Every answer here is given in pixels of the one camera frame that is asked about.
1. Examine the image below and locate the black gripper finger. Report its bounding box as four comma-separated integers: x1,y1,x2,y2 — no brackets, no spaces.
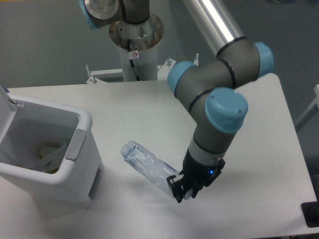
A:
166,174,191,203
191,158,225,199

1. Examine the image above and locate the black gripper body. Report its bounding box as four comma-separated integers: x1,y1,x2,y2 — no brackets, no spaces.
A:
180,150,219,191

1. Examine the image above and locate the crushed clear plastic bottle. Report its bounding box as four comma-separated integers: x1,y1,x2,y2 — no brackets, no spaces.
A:
121,141,179,197

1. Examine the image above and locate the white plastic wrapper pouch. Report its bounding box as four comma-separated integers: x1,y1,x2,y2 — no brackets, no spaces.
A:
30,142,68,173

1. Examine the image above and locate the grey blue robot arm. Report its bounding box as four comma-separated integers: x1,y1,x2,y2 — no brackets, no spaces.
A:
79,0,274,202

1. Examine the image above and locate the yellow trash in bin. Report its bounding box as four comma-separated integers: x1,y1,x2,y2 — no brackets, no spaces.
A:
48,168,59,174

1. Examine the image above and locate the white open trash can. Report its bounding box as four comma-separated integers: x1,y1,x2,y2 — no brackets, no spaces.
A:
0,89,103,208

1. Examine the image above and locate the black clamp at table edge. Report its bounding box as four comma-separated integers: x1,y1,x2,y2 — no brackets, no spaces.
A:
301,201,319,228

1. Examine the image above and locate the white frame at right edge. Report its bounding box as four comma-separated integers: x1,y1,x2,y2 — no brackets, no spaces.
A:
295,84,319,132

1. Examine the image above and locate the white metal base frame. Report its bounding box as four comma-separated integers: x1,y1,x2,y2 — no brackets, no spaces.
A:
85,53,200,85

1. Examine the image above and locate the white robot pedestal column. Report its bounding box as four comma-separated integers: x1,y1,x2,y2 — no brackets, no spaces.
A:
109,13,164,82

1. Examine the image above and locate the black cable on pedestal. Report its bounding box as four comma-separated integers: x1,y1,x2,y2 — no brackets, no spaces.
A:
126,38,141,81

